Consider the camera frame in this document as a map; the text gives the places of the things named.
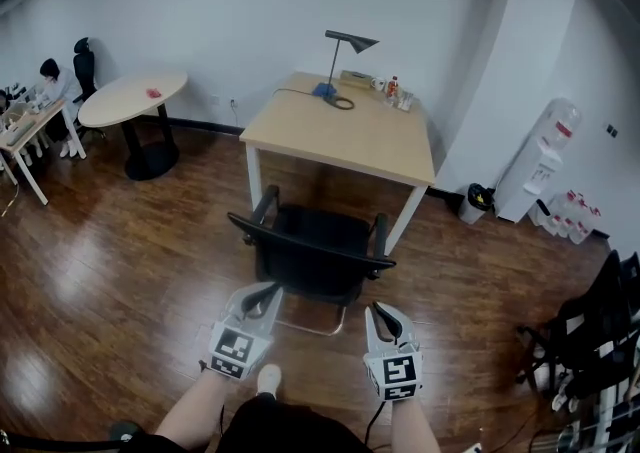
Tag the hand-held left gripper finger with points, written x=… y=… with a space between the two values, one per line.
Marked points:
x=272 y=313
x=234 y=303

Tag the dark wall switch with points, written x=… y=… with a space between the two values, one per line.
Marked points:
x=611 y=129

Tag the blue cloth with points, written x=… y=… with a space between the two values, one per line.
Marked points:
x=324 y=89

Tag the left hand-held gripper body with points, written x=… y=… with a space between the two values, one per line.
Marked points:
x=237 y=348

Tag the grey bin with black bag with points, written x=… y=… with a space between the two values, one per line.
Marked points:
x=470 y=213

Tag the long white-legged work desk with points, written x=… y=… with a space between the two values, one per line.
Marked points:
x=35 y=123

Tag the small red item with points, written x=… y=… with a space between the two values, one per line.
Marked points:
x=153 y=92

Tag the red label drink bottle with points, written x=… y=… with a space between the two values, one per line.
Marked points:
x=391 y=87

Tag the wooden tissue box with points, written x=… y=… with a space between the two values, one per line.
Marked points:
x=355 y=78

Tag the black desk lamp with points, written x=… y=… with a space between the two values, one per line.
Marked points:
x=361 y=43

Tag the person's left forearm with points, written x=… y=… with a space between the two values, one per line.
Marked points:
x=200 y=406

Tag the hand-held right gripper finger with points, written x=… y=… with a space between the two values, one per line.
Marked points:
x=372 y=331
x=406 y=328

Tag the person's left white shoe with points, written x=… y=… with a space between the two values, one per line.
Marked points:
x=269 y=377

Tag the group of red-capped water bottles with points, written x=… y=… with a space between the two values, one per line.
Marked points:
x=570 y=226

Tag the white water dispenser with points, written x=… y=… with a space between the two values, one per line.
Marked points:
x=520 y=176

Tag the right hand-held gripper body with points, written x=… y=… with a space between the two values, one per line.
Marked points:
x=397 y=373

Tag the black stand with round cap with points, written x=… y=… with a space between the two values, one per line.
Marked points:
x=122 y=432

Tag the white mug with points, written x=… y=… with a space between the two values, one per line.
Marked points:
x=379 y=84

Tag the square wooden white-legged table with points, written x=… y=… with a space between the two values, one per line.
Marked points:
x=340 y=136

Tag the black chair with chrome frame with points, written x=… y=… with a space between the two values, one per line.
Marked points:
x=315 y=251

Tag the clear water jug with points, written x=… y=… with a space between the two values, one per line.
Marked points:
x=562 y=123

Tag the round wooden black-base table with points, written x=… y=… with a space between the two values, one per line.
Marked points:
x=125 y=98

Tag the white power strip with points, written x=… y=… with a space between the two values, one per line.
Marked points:
x=472 y=448

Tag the person's black clothing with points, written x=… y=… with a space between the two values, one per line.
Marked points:
x=290 y=431

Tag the white metal rack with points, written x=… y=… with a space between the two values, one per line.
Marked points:
x=607 y=406

